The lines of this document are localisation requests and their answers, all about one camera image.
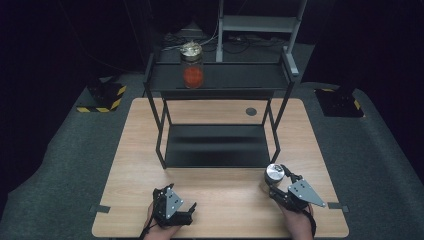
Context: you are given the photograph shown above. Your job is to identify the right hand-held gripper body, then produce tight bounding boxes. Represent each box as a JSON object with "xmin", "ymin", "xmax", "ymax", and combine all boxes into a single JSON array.
[{"xmin": 277, "ymin": 179, "xmax": 327, "ymax": 213}]

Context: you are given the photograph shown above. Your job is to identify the black metal two-tier shelf rack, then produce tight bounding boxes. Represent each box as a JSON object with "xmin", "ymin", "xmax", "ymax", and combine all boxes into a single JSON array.
[{"xmin": 143, "ymin": 46, "xmax": 300, "ymax": 170}]

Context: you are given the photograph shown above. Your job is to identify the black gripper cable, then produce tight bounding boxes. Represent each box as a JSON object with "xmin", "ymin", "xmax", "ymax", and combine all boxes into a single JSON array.
[
  {"xmin": 139, "ymin": 213, "xmax": 158, "ymax": 240},
  {"xmin": 305, "ymin": 207, "xmax": 318, "ymax": 238}
]

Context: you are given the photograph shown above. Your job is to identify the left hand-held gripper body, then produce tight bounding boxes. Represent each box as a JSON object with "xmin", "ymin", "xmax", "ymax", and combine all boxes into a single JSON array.
[{"xmin": 152, "ymin": 185, "xmax": 194, "ymax": 229}]

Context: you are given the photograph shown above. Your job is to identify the grey floor tape piece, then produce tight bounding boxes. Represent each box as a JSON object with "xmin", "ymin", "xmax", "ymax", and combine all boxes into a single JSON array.
[{"xmin": 327, "ymin": 201, "xmax": 350, "ymax": 214}]

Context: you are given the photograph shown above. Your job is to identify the person's right hand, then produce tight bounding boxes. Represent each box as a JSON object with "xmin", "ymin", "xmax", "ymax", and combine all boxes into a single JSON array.
[{"xmin": 279, "ymin": 203, "xmax": 317, "ymax": 240}]

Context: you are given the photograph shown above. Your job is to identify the glass jar with silver lid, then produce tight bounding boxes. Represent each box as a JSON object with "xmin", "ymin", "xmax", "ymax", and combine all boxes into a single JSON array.
[{"xmin": 261, "ymin": 162, "xmax": 286, "ymax": 193}]

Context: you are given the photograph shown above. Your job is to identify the person's left hand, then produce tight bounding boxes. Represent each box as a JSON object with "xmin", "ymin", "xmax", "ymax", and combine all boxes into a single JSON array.
[{"xmin": 143, "ymin": 201, "xmax": 183, "ymax": 240}]

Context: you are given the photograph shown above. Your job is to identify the white floor cable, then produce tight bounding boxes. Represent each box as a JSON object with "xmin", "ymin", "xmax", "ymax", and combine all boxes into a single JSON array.
[{"xmin": 162, "ymin": 19, "xmax": 220, "ymax": 52}]

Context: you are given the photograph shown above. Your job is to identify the glass jar with gold lid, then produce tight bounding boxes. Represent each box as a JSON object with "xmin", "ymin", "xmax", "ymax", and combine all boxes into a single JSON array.
[{"xmin": 179, "ymin": 40, "xmax": 205, "ymax": 90}]

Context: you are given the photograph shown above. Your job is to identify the black floor cable tangle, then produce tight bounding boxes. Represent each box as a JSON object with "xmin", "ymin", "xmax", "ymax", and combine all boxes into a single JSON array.
[{"xmin": 162, "ymin": 32, "xmax": 288, "ymax": 54}]

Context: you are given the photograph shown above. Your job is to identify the grey metal stand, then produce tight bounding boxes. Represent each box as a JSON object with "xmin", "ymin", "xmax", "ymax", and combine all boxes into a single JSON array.
[{"xmin": 215, "ymin": 0, "xmax": 308, "ymax": 77}]

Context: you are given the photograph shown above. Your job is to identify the black base with hazard stripes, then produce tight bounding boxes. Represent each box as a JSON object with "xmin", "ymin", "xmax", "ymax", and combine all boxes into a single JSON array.
[
  {"xmin": 76, "ymin": 77, "xmax": 128, "ymax": 114},
  {"xmin": 314, "ymin": 87, "xmax": 365, "ymax": 118}
]

